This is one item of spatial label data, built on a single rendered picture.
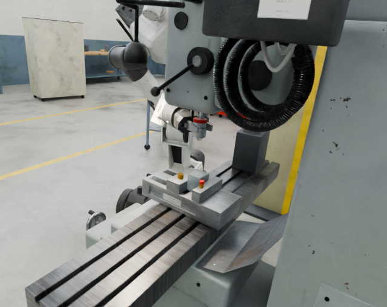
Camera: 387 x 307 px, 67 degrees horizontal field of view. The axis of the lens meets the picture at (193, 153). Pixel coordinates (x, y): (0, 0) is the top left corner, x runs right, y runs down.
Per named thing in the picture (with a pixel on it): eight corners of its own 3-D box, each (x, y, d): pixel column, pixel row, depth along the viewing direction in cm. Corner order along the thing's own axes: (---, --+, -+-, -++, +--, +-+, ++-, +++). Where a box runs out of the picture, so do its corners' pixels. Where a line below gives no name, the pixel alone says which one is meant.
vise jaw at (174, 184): (165, 189, 106) (166, 179, 105) (190, 176, 118) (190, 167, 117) (178, 194, 103) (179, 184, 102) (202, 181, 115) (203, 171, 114)
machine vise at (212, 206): (141, 194, 115) (142, 169, 111) (166, 181, 127) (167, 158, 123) (218, 231, 97) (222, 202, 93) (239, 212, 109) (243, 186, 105)
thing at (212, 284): (109, 249, 114) (108, 223, 110) (164, 211, 142) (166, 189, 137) (223, 318, 90) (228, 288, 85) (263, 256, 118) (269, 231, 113)
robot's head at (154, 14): (148, 24, 118) (139, 9, 109) (155, 2, 119) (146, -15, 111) (163, 25, 116) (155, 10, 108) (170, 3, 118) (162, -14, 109)
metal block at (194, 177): (186, 189, 107) (187, 173, 104) (196, 183, 111) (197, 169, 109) (198, 194, 104) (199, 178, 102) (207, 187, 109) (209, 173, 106)
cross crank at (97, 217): (80, 235, 145) (79, 214, 140) (100, 224, 154) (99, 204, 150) (103, 248, 137) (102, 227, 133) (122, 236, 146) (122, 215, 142)
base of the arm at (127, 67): (116, 76, 134) (103, 52, 127) (139, 61, 138) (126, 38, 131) (130, 79, 122) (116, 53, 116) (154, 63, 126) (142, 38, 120)
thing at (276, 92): (210, 108, 79) (221, -1, 69) (246, 97, 98) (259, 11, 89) (280, 123, 70) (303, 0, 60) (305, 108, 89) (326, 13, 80)
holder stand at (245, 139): (230, 167, 147) (236, 129, 140) (243, 154, 166) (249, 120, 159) (254, 173, 143) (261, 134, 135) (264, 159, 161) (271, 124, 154)
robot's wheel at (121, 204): (132, 209, 200) (132, 183, 193) (138, 211, 198) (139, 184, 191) (115, 225, 182) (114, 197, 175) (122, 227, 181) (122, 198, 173)
